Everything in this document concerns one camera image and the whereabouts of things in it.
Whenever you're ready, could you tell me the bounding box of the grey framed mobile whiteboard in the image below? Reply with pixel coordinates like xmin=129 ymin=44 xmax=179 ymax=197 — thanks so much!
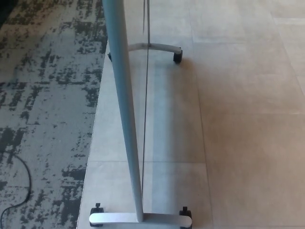
xmin=102 ymin=0 xmax=153 ymax=222

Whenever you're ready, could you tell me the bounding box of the silver whiteboard base foot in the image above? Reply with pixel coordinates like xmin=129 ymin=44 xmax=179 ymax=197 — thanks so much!
xmin=89 ymin=211 xmax=193 ymax=228
xmin=128 ymin=42 xmax=183 ymax=54

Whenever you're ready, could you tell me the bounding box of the black floor cable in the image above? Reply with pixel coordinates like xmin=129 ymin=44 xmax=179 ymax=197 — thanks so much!
xmin=0 ymin=152 xmax=33 ymax=229

